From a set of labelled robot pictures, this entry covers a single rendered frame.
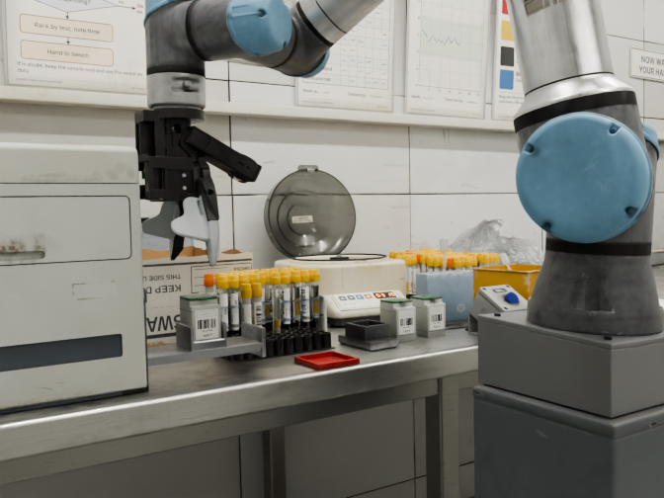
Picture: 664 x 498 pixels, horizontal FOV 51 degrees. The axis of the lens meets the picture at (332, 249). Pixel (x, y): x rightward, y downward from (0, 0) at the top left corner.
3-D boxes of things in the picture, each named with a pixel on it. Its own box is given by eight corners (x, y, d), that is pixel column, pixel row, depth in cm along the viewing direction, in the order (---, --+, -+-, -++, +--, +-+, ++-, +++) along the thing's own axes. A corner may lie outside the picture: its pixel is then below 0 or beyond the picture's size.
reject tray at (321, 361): (318, 371, 95) (318, 365, 95) (293, 362, 101) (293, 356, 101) (360, 364, 99) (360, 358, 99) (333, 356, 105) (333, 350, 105)
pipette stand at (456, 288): (432, 331, 124) (431, 275, 124) (412, 325, 130) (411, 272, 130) (478, 326, 128) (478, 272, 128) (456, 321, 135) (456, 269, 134)
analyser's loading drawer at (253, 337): (115, 378, 85) (113, 336, 84) (101, 369, 90) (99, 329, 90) (266, 356, 95) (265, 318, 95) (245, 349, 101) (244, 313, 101)
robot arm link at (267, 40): (306, 2, 90) (235, 14, 95) (260, -24, 80) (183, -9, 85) (308, 63, 90) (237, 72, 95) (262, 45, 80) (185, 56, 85)
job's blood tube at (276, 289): (276, 349, 109) (274, 285, 108) (272, 347, 110) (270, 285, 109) (283, 348, 110) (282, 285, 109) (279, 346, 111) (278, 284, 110)
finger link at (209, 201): (199, 235, 89) (183, 181, 93) (211, 234, 90) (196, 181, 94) (209, 213, 86) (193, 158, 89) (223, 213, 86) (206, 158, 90)
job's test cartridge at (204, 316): (193, 350, 91) (192, 301, 90) (180, 345, 95) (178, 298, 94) (221, 346, 93) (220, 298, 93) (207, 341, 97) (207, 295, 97)
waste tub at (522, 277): (528, 326, 127) (528, 271, 126) (471, 318, 138) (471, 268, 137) (571, 318, 135) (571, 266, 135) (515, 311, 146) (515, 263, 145)
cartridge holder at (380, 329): (370, 352, 107) (370, 328, 107) (338, 343, 115) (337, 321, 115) (398, 347, 110) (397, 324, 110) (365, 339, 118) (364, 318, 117)
